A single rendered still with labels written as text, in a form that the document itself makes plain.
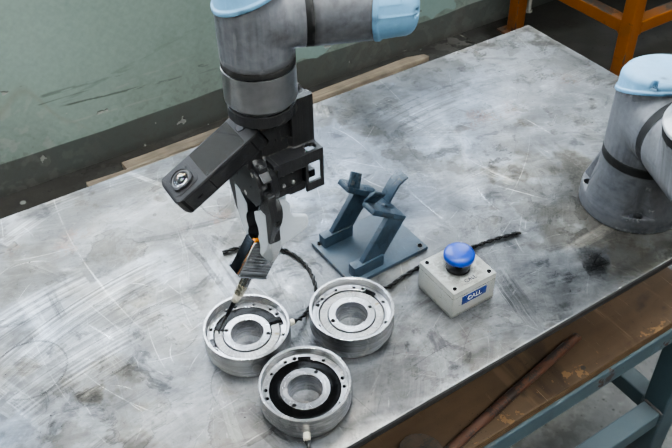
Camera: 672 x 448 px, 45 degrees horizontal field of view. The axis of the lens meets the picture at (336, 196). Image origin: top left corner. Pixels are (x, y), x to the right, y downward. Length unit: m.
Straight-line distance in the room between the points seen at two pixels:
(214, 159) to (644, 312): 0.87
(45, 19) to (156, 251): 1.38
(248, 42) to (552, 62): 0.91
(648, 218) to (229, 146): 0.63
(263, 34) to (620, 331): 0.88
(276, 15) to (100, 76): 1.85
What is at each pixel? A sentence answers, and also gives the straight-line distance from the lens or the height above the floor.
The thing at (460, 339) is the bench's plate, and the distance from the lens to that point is 1.05.
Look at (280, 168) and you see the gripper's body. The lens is 0.86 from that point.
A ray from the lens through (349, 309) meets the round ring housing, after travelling 1.05.
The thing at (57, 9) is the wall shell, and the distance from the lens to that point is 2.46.
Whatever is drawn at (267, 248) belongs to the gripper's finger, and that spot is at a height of 0.96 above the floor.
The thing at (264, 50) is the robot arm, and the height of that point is 1.21.
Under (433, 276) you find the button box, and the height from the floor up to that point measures 0.84.
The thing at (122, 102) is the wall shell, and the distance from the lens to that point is 2.65.
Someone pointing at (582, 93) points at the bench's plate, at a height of 0.80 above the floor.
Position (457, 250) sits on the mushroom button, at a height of 0.87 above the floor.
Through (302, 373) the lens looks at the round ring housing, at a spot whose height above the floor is 0.83.
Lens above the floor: 1.59
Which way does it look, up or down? 40 degrees down
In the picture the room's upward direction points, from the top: 1 degrees counter-clockwise
